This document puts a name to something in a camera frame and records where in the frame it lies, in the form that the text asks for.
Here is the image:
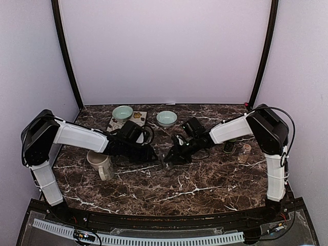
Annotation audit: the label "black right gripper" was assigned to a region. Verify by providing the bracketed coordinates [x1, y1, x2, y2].
[165, 137, 201, 165]

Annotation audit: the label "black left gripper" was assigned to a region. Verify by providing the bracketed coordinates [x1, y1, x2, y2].
[122, 140, 158, 164]

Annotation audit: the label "clear weekly pill organizer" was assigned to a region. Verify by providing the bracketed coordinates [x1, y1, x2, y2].
[159, 154, 174, 171]

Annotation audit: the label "green lid pill bottle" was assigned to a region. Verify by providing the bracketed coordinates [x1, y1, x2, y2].
[223, 138, 236, 154]

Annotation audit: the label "clear bottle yellow capsules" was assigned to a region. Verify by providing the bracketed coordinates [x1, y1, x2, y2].
[237, 144, 252, 164]

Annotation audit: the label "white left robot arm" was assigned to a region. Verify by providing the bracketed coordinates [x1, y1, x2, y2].
[20, 109, 158, 223]

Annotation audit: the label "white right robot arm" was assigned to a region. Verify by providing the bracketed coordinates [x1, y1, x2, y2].
[162, 104, 296, 222]

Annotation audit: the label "light blue ribbed bowl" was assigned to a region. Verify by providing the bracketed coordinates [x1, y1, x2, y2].
[156, 111, 178, 128]

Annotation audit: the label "square floral ceramic plate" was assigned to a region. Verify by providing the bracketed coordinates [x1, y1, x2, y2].
[106, 110, 148, 133]

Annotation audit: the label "beige ceramic mug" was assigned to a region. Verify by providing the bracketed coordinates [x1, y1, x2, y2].
[86, 150, 114, 181]

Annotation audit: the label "small celadon bowl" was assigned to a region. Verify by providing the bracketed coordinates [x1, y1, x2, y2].
[112, 106, 133, 123]

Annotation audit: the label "white slotted cable duct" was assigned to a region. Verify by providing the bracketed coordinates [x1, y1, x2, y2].
[32, 219, 244, 245]

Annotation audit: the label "black front rail base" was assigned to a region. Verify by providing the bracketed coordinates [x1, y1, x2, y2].
[16, 198, 319, 245]

